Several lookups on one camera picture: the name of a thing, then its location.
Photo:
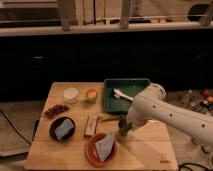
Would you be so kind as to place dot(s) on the green pepper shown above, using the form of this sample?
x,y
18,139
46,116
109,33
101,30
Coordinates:
x,y
125,126

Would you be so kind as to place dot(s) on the black bowl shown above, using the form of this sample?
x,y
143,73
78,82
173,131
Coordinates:
x,y
56,123

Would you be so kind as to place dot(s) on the brown grape bunch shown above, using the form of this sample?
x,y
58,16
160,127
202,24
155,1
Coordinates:
x,y
55,110

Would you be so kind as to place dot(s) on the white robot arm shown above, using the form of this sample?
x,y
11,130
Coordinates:
x,y
150,104

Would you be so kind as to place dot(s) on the yellow handled utensil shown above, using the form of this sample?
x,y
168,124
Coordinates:
x,y
108,118

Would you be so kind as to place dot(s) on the small metal cup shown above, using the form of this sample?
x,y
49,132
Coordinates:
x,y
121,133

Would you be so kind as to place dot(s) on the blue cloth on orange plate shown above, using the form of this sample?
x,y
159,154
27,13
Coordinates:
x,y
104,146

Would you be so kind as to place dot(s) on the blue cloth in black bowl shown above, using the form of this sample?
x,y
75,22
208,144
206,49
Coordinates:
x,y
64,129

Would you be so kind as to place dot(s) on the white brush in tray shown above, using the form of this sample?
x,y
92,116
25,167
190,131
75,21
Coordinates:
x,y
119,93

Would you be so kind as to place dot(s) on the green plastic tray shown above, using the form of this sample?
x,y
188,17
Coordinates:
x,y
115,104

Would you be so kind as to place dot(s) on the orange plate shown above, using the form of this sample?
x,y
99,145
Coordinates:
x,y
91,152

